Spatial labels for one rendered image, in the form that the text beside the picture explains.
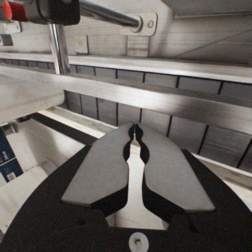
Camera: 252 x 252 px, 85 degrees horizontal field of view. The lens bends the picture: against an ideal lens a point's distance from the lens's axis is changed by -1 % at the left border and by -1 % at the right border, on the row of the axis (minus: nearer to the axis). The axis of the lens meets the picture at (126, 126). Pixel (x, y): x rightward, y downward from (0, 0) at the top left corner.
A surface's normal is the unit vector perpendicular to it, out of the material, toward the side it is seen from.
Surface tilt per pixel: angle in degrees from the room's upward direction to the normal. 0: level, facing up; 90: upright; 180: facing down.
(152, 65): 0
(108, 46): 0
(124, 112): 0
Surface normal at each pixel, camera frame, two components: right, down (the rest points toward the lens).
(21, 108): 0.82, 0.42
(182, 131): -0.55, 0.39
